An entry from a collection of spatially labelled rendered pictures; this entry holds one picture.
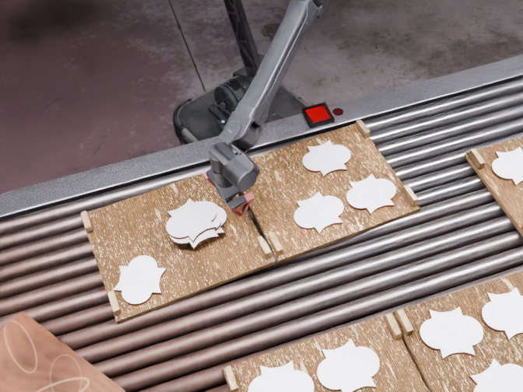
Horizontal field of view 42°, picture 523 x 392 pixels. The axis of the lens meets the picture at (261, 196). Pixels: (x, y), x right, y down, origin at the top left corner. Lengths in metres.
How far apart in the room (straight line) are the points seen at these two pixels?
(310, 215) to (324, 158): 0.21
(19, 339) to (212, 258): 0.49
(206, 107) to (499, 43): 1.67
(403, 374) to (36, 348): 0.80
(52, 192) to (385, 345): 0.99
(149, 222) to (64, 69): 2.10
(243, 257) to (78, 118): 1.95
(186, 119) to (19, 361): 1.72
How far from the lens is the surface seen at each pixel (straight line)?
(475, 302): 1.73
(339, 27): 3.91
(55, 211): 1.94
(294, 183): 1.88
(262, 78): 1.61
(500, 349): 1.68
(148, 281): 1.72
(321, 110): 2.08
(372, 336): 1.64
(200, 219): 1.76
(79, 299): 1.76
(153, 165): 1.99
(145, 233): 1.81
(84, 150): 3.37
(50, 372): 1.55
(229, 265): 1.73
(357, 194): 1.85
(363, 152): 1.96
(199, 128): 3.02
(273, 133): 2.03
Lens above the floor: 2.38
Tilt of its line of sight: 51 degrees down
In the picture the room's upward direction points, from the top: 3 degrees counter-clockwise
